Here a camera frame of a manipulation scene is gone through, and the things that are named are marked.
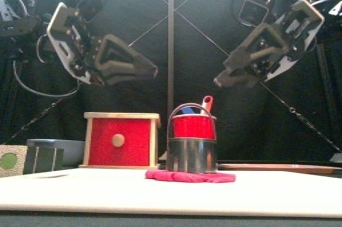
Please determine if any round metal dough cutter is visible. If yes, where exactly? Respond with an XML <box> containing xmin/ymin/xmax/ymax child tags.
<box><xmin>165</xmin><ymin>102</ymin><xmax>218</xmax><ymax>174</ymax></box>

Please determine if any wooden drawer box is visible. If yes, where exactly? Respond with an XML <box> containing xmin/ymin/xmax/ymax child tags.
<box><xmin>78</xmin><ymin>111</ymin><xmax>162</xmax><ymax>170</ymax></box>

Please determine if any red drawer with wooden knob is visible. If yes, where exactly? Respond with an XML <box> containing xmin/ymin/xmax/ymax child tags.
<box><xmin>86</xmin><ymin>117</ymin><xmax>152</xmax><ymax>167</ymax></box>

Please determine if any grey bowl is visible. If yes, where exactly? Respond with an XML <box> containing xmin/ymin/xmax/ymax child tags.
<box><xmin>25</xmin><ymin>138</ymin><xmax>86</xmax><ymax>168</ymax></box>

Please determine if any blue utensil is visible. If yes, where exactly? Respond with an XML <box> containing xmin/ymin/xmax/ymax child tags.
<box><xmin>178</xmin><ymin>106</ymin><xmax>197</xmax><ymax>116</ymax></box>

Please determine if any red cup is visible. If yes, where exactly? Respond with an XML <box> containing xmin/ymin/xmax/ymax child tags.
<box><xmin>170</xmin><ymin>113</ymin><xmax>217</xmax><ymax>141</ymax></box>

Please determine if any brown wooden board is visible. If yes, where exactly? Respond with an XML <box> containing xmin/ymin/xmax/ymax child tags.
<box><xmin>216</xmin><ymin>162</ymin><xmax>342</xmax><ymax>176</ymax></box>

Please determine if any dark box with white stripes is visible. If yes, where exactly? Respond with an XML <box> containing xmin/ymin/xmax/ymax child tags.
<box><xmin>22</xmin><ymin>146</ymin><xmax>65</xmax><ymax>175</ymax></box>

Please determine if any beige box with green circle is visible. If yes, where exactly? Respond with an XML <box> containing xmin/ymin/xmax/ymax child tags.
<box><xmin>0</xmin><ymin>144</ymin><xmax>29</xmax><ymax>178</ymax></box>

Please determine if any grey metal frame pole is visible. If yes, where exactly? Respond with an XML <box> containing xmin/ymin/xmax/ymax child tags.
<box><xmin>166</xmin><ymin>0</ymin><xmax>176</xmax><ymax>112</ymax></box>

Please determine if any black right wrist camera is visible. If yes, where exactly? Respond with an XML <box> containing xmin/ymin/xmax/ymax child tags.
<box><xmin>231</xmin><ymin>0</ymin><xmax>276</xmax><ymax>28</ymax></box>

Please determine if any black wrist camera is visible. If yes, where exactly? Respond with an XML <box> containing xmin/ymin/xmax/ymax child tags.
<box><xmin>231</xmin><ymin>0</ymin><xmax>276</xmax><ymax>28</ymax></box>
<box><xmin>69</xmin><ymin>0</ymin><xmax>104</xmax><ymax>23</ymax></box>

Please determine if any thin diagonal brace wire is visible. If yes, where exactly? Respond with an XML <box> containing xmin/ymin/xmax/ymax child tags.
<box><xmin>3</xmin><ymin>0</ymin><xmax>225</xmax><ymax>143</ymax></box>
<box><xmin>128</xmin><ymin>0</ymin><xmax>342</xmax><ymax>154</ymax></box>

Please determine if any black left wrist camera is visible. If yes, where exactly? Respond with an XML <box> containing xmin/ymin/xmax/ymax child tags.
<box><xmin>69</xmin><ymin>0</ymin><xmax>104</xmax><ymax>23</ymax></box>

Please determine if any red utensil handle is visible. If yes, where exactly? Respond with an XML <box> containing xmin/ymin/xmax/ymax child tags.
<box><xmin>198</xmin><ymin>95</ymin><xmax>214</xmax><ymax>116</ymax></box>

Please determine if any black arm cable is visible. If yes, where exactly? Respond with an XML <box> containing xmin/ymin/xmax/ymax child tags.
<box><xmin>10</xmin><ymin>58</ymin><xmax>84</xmax><ymax>99</ymax></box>

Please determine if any small grey bracket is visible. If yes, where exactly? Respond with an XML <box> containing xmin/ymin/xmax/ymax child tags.
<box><xmin>328</xmin><ymin>152</ymin><xmax>342</xmax><ymax>165</ymax></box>

